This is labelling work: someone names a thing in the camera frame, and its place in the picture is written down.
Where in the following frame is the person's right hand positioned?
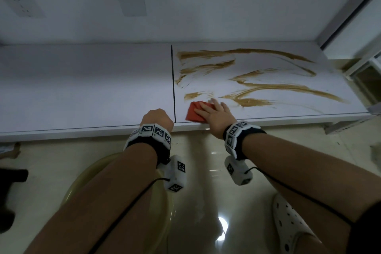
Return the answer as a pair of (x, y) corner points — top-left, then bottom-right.
(194, 98), (238, 140)

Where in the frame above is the person's left hand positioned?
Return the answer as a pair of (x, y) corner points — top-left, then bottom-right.
(140, 109), (175, 132)

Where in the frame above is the red cleaning cloth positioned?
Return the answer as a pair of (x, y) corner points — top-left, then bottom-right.
(185, 101), (216, 123)

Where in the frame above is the white metal shelf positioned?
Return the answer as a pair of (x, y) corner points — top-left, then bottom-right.
(0, 0), (381, 143)

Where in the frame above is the person's right forearm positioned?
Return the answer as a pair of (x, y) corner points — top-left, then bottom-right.
(242, 134), (381, 254)

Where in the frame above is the person's left forearm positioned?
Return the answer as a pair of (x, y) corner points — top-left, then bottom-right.
(25, 143), (158, 254)

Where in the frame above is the black left wristband with markers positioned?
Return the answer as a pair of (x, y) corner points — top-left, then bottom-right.
(123, 123), (173, 167)

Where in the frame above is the yellow plastic basin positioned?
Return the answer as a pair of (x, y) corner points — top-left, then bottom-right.
(61, 152), (175, 254)

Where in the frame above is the white clog shoe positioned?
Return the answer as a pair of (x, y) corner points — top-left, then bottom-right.
(272, 193), (318, 254)

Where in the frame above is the white metal storage rack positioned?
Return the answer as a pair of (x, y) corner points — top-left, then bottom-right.
(342, 39), (381, 106)

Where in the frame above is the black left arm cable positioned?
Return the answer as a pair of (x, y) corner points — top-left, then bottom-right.
(88, 177), (171, 254)

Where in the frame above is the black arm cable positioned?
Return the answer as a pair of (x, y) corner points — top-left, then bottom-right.
(88, 177), (171, 254)
(245, 167), (355, 225)

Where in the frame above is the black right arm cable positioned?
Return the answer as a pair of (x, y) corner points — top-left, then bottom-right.
(245, 167), (355, 225)

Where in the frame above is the blank white wall plate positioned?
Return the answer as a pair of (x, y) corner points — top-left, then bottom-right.
(116, 0), (147, 17)

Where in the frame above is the white wall socket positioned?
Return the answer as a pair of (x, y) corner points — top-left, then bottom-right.
(0, 0), (45, 19)

